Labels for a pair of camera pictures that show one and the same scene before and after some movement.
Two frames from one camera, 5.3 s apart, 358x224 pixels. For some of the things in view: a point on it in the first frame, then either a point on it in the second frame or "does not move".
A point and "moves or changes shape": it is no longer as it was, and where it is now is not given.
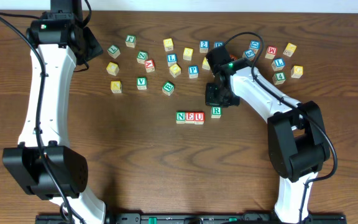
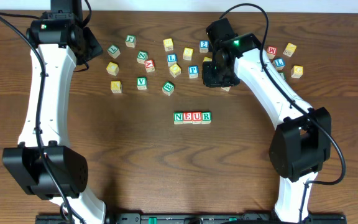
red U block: x=199 y=117 does not move
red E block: x=189 y=117 moves or changes shape
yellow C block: x=112 y=68 does not move
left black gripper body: x=91 y=47 does not move
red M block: x=271 y=51 does not move
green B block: x=168 y=88 does not move
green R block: x=216 y=112 to x=206 y=117
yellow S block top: x=168 y=45 does not move
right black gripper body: x=217 y=98 to x=217 y=79
